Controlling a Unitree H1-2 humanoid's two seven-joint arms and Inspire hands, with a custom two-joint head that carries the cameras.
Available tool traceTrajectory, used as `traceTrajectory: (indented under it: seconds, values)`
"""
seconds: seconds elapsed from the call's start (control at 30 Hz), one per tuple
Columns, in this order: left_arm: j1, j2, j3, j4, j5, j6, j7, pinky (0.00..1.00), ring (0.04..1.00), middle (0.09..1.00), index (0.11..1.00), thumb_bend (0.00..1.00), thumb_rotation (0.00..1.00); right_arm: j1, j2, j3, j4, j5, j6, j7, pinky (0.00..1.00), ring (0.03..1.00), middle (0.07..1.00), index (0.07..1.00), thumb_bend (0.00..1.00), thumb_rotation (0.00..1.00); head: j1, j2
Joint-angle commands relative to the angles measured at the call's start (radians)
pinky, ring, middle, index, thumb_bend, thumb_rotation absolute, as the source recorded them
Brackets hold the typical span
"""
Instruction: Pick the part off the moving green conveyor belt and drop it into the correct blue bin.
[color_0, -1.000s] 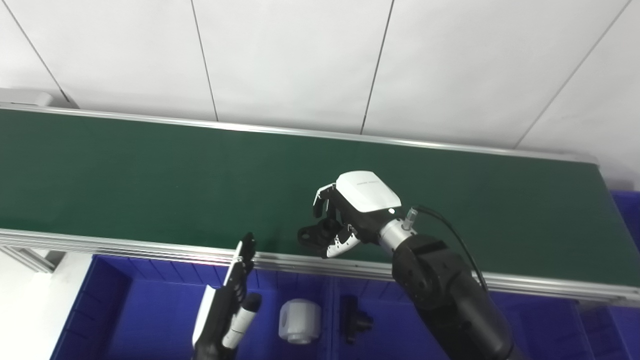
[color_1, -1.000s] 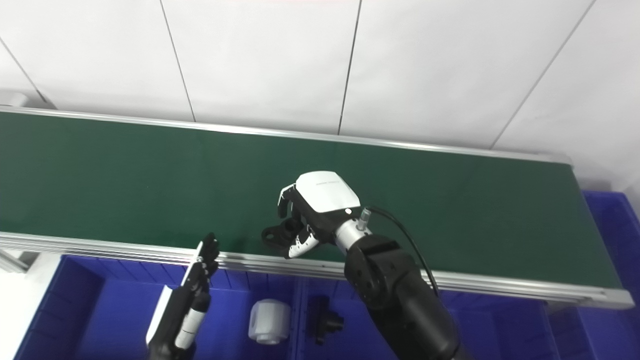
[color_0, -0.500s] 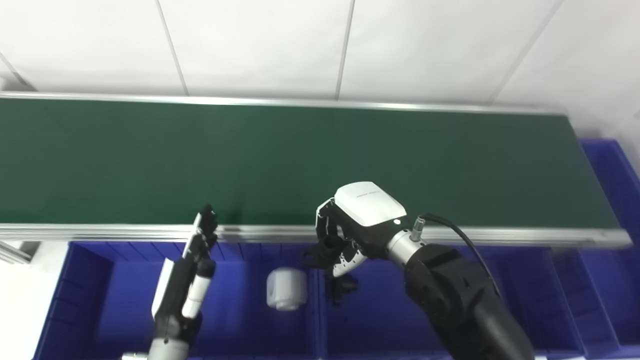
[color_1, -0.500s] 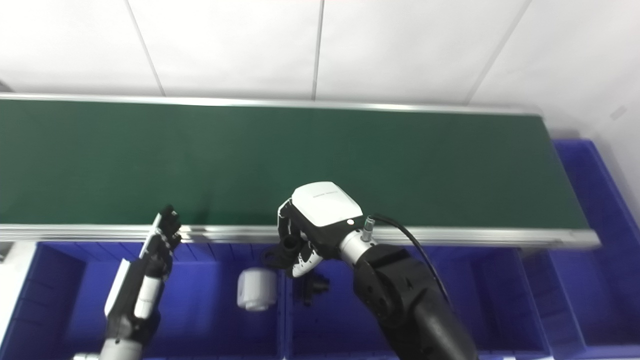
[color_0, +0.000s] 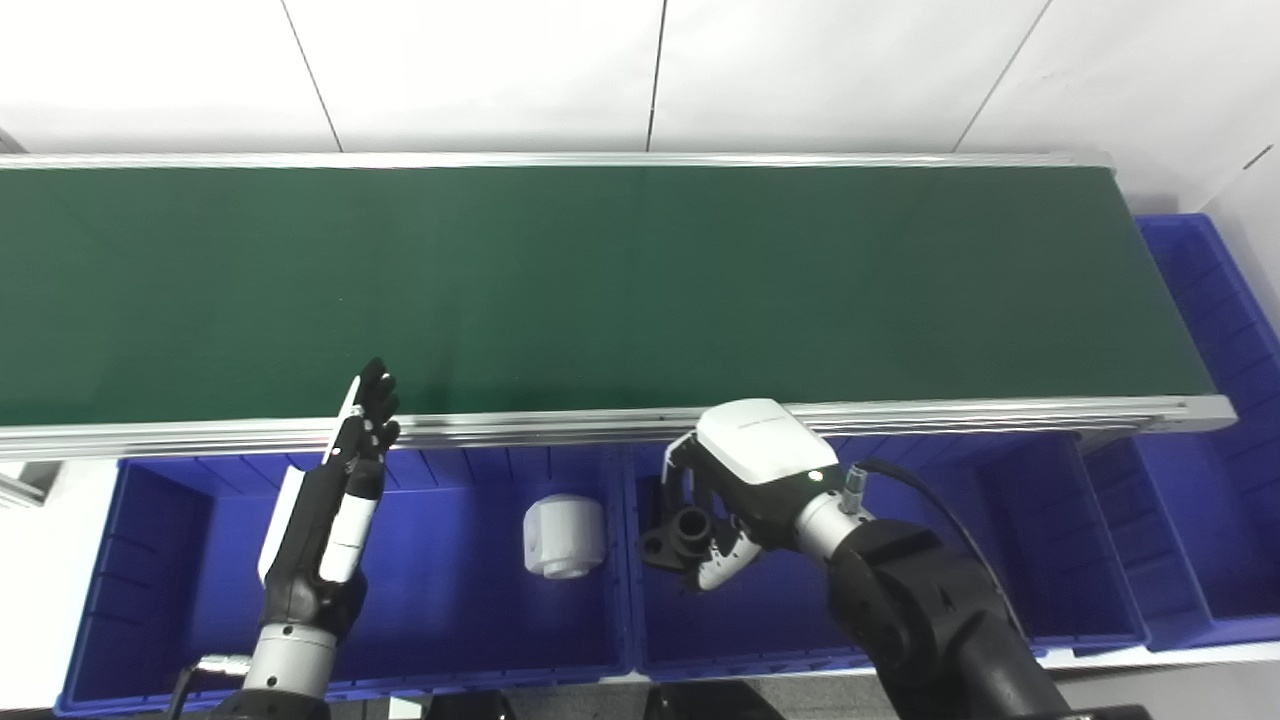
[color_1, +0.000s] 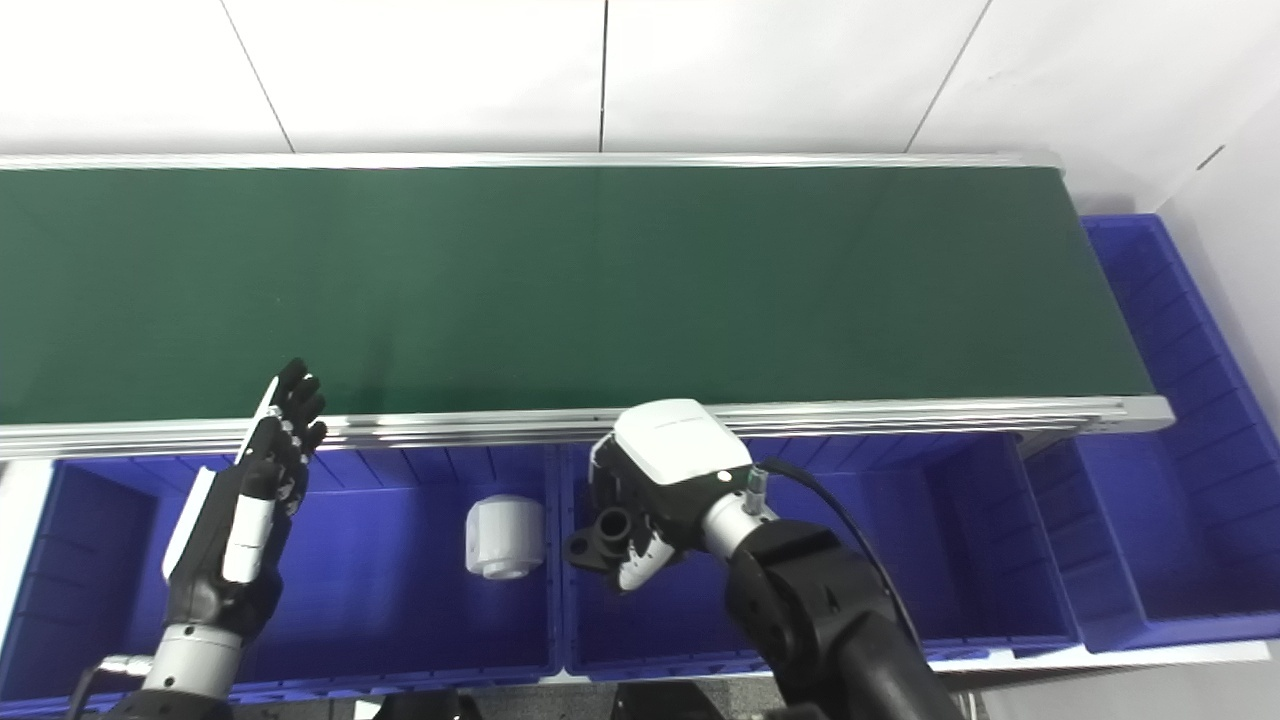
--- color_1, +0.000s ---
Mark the green conveyor belt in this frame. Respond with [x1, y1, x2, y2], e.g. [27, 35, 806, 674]
[0, 152, 1176, 461]
[0, 165, 1156, 426]

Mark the black plastic bracket part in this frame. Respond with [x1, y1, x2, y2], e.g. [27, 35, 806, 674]
[568, 506, 641, 573]

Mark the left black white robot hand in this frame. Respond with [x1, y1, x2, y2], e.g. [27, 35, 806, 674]
[160, 358, 328, 641]

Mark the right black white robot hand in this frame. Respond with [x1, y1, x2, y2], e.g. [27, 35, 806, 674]
[588, 398, 776, 593]

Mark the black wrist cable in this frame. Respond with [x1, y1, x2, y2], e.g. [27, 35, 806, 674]
[65, 655, 156, 720]
[745, 458, 926, 651]

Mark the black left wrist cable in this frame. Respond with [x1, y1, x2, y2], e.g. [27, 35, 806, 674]
[65, 655, 156, 720]

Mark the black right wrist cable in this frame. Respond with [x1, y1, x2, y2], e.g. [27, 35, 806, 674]
[745, 458, 926, 651]

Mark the white cylindrical plastic part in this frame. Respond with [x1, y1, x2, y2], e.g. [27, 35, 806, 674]
[464, 494, 547, 581]

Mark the black robot torso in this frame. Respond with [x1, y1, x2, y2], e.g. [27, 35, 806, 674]
[375, 680, 726, 720]

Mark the blue plastic bin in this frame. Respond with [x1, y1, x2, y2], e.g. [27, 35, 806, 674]
[1020, 213, 1280, 653]
[558, 430, 1086, 681]
[0, 445, 566, 716]

